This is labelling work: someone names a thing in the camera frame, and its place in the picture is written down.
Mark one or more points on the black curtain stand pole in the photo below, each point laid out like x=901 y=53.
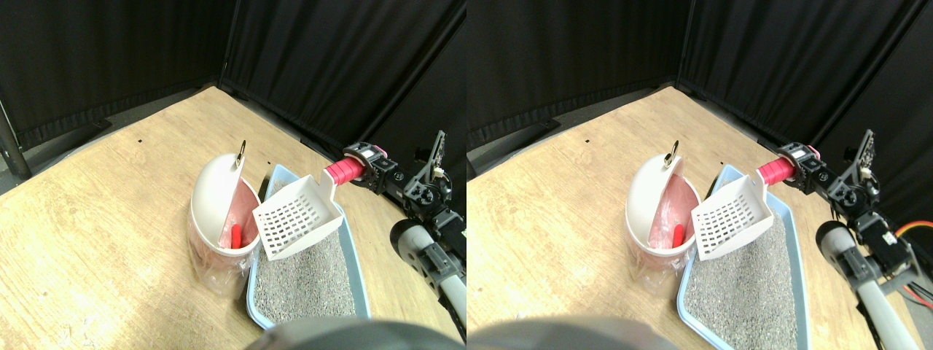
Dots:
x=860 y=73
x=229 y=40
x=419 y=73
x=685 y=40

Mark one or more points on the black curtain stand foot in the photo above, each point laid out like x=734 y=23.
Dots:
x=536 y=128
x=93 y=126

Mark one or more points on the black bracket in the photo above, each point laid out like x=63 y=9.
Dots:
x=863 y=157
x=434 y=157

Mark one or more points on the red lump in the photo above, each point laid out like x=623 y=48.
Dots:
x=678 y=237
x=237 y=237

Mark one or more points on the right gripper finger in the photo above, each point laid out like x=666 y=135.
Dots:
x=364 y=150
x=797 y=150

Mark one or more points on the blue litter tray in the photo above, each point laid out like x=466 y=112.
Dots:
x=306 y=284
x=743 y=292

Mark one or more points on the grey curtain stand pole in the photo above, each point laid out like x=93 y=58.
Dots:
x=13 y=142

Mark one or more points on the white bin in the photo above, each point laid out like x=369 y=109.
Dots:
x=211 y=189
x=649 y=189

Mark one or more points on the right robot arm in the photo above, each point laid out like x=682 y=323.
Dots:
x=867 y=292
x=426 y=248

